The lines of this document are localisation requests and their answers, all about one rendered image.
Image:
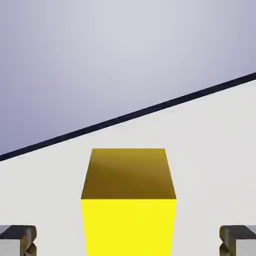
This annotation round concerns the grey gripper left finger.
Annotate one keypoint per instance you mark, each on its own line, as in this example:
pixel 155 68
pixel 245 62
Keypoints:
pixel 16 240

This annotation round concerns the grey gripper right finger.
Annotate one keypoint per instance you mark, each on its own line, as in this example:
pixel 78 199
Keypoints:
pixel 238 240

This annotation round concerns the small yellow cube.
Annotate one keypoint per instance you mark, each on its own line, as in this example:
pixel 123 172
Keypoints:
pixel 128 220

